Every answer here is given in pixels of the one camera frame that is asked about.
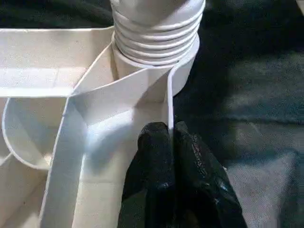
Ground white plastic table leg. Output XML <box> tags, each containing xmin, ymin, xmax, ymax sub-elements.
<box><xmin>109</xmin><ymin>0</ymin><xmax>206</xmax><ymax>68</ymax></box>

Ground white plastic table top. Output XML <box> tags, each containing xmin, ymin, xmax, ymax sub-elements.
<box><xmin>0</xmin><ymin>26</ymin><xmax>200</xmax><ymax>228</ymax></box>

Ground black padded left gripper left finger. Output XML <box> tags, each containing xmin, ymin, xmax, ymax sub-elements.
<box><xmin>117</xmin><ymin>122</ymin><xmax>178</xmax><ymax>228</ymax></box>

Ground glossy black mat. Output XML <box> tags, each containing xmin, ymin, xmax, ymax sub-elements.
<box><xmin>0</xmin><ymin>0</ymin><xmax>304</xmax><ymax>228</ymax></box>

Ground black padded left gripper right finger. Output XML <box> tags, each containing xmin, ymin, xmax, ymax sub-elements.
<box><xmin>172</xmin><ymin>121</ymin><xmax>248</xmax><ymax>228</ymax></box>

